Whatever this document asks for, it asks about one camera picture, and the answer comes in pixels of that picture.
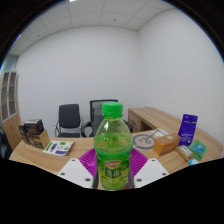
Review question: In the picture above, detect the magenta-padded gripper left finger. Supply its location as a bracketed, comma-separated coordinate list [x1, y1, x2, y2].
[56, 147, 98, 190]

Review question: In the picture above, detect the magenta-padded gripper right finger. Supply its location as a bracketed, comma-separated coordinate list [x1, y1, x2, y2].
[128, 147, 170, 190]

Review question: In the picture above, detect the green drink bottle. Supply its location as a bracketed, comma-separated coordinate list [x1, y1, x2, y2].
[93, 101, 134, 192]

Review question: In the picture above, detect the printed sticker sheet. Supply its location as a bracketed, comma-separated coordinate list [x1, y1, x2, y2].
[42, 140, 76, 157]

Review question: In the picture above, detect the orange cardboard box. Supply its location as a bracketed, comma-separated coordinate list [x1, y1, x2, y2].
[152, 132, 182, 157]

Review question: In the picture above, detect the small beige box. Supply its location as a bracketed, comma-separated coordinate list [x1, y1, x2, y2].
[174, 145, 195, 163]

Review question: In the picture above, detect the small blue packet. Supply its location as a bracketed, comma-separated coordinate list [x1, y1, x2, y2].
[188, 158, 201, 167]

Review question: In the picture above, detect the small dark brown carton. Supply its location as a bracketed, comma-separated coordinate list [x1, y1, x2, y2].
[31, 129, 51, 150]

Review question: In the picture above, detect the green flat packet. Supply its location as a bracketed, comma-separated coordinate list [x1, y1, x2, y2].
[187, 138, 208, 161]

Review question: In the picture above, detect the wooden side desk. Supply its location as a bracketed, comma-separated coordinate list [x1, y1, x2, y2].
[127, 106, 188, 134]

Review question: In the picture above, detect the grey padded office chair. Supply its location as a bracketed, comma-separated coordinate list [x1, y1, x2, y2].
[54, 103, 83, 138]

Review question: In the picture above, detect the purple upright package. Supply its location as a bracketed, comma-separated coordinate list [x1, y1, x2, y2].
[177, 113, 199, 147]

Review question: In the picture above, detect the black mesh office chair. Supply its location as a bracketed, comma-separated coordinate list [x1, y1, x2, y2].
[81, 98, 134, 138]

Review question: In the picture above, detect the black striped carton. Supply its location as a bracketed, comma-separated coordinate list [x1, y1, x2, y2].
[23, 118, 45, 136]

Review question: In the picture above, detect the wooden shelf cabinet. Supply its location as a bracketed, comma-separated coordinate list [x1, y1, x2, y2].
[0, 70, 23, 151]

